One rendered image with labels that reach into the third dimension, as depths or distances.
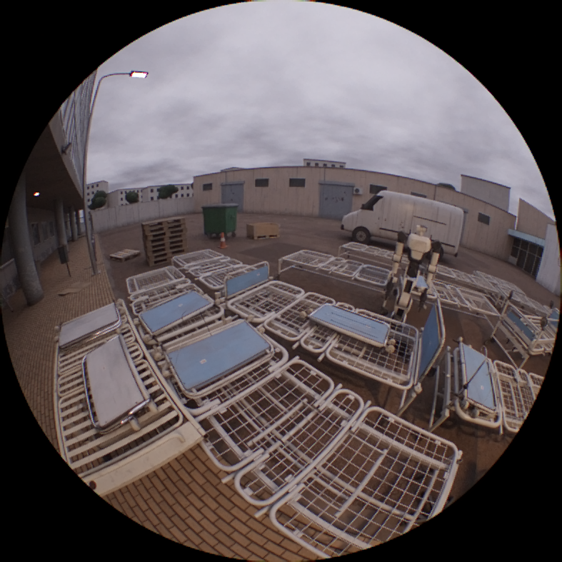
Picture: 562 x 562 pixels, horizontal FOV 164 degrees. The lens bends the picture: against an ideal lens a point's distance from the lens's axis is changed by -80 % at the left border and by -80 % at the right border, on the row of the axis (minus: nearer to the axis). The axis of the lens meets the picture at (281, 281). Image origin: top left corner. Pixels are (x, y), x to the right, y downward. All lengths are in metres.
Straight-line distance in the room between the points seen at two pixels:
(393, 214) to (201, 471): 8.88
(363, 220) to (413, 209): 2.28
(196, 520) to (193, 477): 0.35
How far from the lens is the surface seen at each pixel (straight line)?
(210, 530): 1.61
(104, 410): 1.30
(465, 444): 2.30
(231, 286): 2.20
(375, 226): 8.67
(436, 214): 8.94
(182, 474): 1.68
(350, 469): 1.67
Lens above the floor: 1.55
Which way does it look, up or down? 23 degrees down
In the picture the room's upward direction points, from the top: 2 degrees clockwise
